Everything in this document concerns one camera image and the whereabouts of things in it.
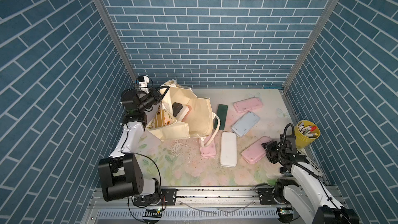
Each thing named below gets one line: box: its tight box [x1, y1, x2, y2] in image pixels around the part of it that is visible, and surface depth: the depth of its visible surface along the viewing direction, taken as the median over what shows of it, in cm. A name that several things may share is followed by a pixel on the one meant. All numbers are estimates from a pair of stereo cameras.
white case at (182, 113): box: [175, 104, 190, 122], surface depth 98 cm
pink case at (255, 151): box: [240, 135, 273, 165], surface depth 87 cm
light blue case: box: [231, 110, 261, 138], surface depth 101 cm
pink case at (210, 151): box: [200, 134, 217, 159], surface depth 88 cm
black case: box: [172, 102, 183, 118], surface depth 98 cm
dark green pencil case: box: [214, 103, 229, 131], surface depth 107 cm
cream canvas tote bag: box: [145, 79, 221, 148], surface depth 85 cm
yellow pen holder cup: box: [294, 120, 321, 148], surface depth 85 cm
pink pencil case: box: [233, 96, 263, 114], surface depth 110 cm
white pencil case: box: [220, 131, 237, 168], surface depth 89 cm
